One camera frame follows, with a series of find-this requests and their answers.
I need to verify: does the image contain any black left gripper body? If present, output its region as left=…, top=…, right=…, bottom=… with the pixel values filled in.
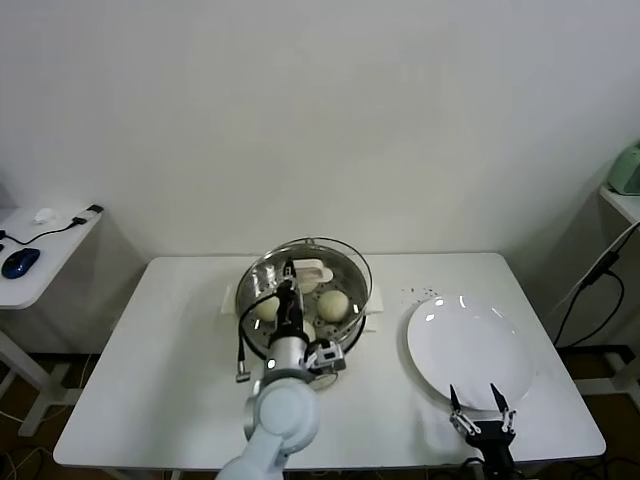
left=271, top=277, right=307, bottom=341

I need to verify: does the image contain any white round plate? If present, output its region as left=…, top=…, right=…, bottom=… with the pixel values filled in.
left=406, top=294, right=535, bottom=411

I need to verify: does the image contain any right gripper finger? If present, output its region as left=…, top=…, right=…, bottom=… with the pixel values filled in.
left=490, top=382, right=517, bottom=436
left=449, top=383, right=480, bottom=438

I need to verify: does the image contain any black cable with adapter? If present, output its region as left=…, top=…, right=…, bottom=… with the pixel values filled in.
left=0, top=203, right=105, bottom=247

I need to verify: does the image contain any glass lid cream handle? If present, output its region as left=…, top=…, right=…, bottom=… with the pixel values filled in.
left=251, top=237, right=375, bottom=347

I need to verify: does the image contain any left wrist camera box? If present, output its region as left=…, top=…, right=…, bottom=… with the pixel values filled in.
left=304, top=338, right=347, bottom=374

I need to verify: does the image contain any white side table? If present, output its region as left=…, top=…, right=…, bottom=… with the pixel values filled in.
left=574, top=187, right=640, bottom=396
left=0, top=204, right=147, bottom=436

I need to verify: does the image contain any black power adapter cable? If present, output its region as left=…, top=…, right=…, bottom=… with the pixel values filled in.
left=544, top=252, right=626, bottom=351

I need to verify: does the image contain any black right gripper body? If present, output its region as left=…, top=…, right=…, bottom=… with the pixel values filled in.
left=463, top=421, right=517, bottom=480

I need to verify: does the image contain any mint green appliance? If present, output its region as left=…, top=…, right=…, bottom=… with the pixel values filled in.
left=604, top=144, right=640, bottom=196

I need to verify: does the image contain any white cable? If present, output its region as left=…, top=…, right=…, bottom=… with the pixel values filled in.
left=544, top=219, right=634, bottom=321

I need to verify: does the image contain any blue computer mouse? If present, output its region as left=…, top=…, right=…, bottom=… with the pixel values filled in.
left=1, top=248, right=40, bottom=279

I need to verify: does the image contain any stainless steel steamer basket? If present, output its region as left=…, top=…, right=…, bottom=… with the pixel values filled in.
left=234, top=244, right=369, bottom=364

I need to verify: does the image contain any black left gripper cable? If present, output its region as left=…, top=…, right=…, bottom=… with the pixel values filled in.
left=233, top=292, right=281, bottom=385

